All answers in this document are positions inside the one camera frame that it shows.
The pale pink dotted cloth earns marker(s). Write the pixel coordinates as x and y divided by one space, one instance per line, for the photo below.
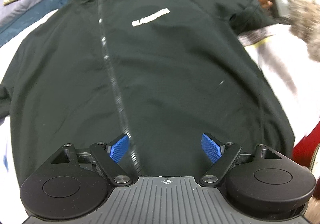
287 76

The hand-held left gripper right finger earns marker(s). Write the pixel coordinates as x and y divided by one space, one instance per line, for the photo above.
212 148

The purple floral bedsheet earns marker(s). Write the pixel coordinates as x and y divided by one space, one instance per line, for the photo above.
10 164

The red cloth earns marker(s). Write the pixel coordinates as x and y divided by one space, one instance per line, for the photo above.
305 148

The mauve patterned blanket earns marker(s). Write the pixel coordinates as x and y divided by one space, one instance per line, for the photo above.
255 36

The black zip jacket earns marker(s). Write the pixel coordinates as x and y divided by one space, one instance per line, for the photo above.
162 76

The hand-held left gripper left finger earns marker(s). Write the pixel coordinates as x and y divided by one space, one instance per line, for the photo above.
119 148

